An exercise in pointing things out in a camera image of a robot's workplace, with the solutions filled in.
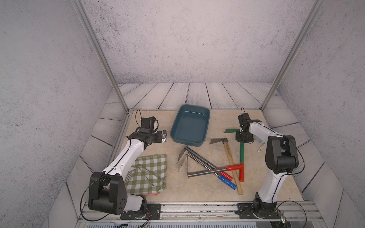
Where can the left aluminium frame post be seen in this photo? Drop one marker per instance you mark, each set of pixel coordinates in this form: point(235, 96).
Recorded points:
point(98, 50)

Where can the aluminium frame post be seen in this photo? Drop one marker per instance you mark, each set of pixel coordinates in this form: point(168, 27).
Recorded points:
point(305, 29)
point(98, 50)

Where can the green white checkered cloth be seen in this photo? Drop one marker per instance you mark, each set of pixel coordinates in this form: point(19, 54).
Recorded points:
point(147, 175)

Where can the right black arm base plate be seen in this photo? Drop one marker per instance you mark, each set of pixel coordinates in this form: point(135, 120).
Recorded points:
point(251, 211)

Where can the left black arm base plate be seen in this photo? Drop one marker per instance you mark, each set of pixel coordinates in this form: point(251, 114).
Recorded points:
point(148, 211)

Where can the teal plastic storage box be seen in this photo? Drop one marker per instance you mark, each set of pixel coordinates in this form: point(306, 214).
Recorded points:
point(190, 126)

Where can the right aluminium frame post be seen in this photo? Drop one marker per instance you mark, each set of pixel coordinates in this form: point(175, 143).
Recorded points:
point(305, 29)

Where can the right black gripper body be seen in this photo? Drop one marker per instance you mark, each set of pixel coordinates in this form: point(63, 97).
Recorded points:
point(243, 137)

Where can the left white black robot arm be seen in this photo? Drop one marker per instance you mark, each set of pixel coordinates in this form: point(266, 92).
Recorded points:
point(107, 191)

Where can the grey hoe red grip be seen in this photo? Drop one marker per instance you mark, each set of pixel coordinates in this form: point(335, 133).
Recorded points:
point(198, 158)
point(217, 170)

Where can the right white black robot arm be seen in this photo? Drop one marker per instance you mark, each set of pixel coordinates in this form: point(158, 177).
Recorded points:
point(281, 159)

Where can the aluminium front rail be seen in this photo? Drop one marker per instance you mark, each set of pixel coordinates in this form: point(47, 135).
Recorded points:
point(210, 215)

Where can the wooden handle hoe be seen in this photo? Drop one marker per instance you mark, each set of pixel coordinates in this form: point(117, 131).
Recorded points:
point(231, 162)

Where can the green hoe red grip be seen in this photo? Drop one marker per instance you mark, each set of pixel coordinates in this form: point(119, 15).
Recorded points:
point(241, 159)

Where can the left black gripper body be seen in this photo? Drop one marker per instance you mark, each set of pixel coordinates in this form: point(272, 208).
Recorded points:
point(156, 137)

